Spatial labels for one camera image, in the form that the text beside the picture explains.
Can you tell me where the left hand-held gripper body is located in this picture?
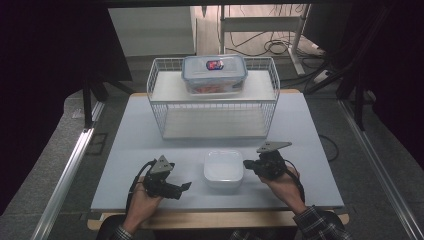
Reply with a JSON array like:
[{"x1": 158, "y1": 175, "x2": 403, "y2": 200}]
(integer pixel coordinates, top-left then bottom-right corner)
[{"x1": 143, "y1": 154, "x2": 174, "y2": 200}]

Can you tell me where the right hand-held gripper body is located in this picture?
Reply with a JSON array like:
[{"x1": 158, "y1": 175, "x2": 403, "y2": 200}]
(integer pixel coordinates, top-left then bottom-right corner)
[{"x1": 256, "y1": 141, "x2": 293, "y2": 180}]

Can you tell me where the white square plastic container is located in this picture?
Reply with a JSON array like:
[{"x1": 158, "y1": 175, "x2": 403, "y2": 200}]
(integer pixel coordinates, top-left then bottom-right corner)
[{"x1": 203, "y1": 149, "x2": 244, "y2": 191}]

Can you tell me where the white wire shelf rack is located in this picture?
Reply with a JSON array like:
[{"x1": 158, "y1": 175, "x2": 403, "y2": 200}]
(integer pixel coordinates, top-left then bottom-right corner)
[{"x1": 146, "y1": 56, "x2": 281, "y2": 140}]

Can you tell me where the clear lidded food container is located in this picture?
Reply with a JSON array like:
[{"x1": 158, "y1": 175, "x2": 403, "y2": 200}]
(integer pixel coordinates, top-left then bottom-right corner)
[{"x1": 181, "y1": 54, "x2": 248, "y2": 96}]

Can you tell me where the person's right hand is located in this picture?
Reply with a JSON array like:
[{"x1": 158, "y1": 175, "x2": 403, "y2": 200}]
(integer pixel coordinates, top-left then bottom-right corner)
[{"x1": 259, "y1": 166, "x2": 308, "y2": 215}]

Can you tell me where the person's left hand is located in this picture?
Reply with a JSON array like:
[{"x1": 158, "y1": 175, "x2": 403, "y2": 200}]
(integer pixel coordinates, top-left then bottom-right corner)
[{"x1": 124, "y1": 182, "x2": 164, "y2": 230}]

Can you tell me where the dark floor vent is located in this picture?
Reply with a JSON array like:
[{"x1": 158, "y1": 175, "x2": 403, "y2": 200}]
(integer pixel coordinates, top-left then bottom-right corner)
[{"x1": 85, "y1": 132, "x2": 109, "y2": 156}]

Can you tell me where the black metal stand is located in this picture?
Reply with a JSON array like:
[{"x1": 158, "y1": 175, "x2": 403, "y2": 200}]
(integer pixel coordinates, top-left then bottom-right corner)
[
  {"x1": 81, "y1": 74, "x2": 134, "y2": 129},
  {"x1": 335, "y1": 66, "x2": 368, "y2": 132}
]

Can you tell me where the white power strip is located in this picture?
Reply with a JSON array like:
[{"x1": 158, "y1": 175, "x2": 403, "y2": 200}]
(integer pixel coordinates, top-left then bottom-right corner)
[{"x1": 312, "y1": 69, "x2": 332, "y2": 85}]

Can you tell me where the white cabinet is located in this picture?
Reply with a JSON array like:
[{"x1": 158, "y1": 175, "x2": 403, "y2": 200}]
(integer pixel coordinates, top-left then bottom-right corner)
[{"x1": 108, "y1": 6, "x2": 198, "y2": 58}]

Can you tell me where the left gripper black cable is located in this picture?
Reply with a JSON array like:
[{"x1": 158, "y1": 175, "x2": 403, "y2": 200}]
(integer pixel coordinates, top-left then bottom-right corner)
[{"x1": 125, "y1": 159, "x2": 158, "y2": 212}]

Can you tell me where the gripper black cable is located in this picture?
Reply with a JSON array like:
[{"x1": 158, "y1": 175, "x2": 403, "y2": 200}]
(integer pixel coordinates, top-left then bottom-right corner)
[
  {"x1": 283, "y1": 159, "x2": 306, "y2": 204},
  {"x1": 125, "y1": 159, "x2": 158, "y2": 212}
]

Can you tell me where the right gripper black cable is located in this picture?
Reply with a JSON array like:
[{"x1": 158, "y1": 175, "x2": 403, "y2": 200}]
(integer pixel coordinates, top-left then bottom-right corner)
[{"x1": 283, "y1": 159, "x2": 306, "y2": 204}]

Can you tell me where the black looped cable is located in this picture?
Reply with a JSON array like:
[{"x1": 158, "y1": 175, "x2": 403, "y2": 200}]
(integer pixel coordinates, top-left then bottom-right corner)
[{"x1": 318, "y1": 133, "x2": 340, "y2": 163}]

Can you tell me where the aluminium rail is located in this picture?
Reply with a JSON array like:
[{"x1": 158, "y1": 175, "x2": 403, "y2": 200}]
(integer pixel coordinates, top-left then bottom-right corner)
[
  {"x1": 338, "y1": 99, "x2": 424, "y2": 240},
  {"x1": 31, "y1": 128, "x2": 96, "y2": 240}
]

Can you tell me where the tangle of black floor cables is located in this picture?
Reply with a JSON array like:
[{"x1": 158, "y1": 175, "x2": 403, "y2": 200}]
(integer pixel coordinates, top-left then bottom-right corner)
[{"x1": 226, "y1": 29, "x2": 323, "y2": 58}]

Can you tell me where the white desk frame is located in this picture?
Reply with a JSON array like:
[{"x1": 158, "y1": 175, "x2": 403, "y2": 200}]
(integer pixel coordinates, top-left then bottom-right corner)
[{"x1": 218, "y1": 4, "x2": 311, "y2": 76}]

